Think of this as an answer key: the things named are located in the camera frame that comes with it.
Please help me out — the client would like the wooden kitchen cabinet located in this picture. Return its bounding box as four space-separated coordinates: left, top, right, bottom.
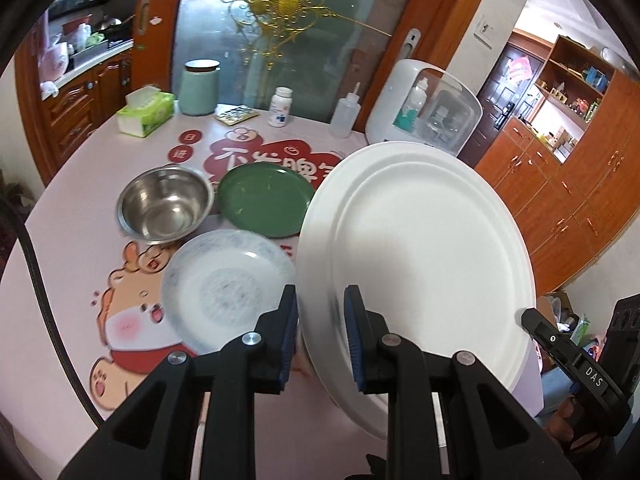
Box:
42 50 136 161

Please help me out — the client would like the green tissue pack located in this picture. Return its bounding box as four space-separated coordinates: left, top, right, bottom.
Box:
116 86 176 138

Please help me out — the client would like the frosted glass sliding door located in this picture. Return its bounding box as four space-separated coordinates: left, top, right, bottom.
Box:
170 0 416 128

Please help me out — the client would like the cardboard box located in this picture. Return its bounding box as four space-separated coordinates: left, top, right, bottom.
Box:
547 290 586 333

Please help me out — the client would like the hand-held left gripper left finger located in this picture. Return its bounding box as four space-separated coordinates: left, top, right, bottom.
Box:
57 285 301 480

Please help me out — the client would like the patterned glass plate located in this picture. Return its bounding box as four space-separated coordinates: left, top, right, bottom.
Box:
161 230 299 356

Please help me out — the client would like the white pill bottle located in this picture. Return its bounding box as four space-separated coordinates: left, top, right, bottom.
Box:
268 87 294 128

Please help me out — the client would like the wooden display cabinet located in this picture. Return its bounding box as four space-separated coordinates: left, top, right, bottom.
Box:
472 35 640 296

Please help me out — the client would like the person's right hand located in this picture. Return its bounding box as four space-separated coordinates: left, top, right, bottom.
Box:
547 399 586 456

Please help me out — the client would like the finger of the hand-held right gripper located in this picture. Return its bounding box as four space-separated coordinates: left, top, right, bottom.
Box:
521 307 583 366

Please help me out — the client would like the large steel bowl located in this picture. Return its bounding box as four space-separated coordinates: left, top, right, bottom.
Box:
116 165 216 246

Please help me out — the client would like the clear squeeze bottle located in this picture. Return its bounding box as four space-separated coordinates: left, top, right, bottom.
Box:
328 81 362 139

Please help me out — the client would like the white wall switch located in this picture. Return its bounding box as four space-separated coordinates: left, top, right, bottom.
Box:
475 16 496 48

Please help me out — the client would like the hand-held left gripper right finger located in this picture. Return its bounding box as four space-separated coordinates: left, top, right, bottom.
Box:
342 285 583 480

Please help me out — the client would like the white countertop sterilizer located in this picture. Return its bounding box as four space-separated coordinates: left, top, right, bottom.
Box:
365 59 483 158

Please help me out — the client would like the pill blister pack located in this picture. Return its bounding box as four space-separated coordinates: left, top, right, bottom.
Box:
215 106 260 125

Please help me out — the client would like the green plate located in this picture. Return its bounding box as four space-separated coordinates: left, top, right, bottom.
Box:
215 165 317 239

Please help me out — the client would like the black cable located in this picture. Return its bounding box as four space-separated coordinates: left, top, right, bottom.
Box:
0 195 101 428

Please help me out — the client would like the mint green canister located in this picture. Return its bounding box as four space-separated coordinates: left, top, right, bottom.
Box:
178 60 222 117

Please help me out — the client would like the dark entry door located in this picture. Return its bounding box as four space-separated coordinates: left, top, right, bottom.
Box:
480 42 543 141

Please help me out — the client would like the white plate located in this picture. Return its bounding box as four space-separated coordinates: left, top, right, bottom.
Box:
296 141 538 441

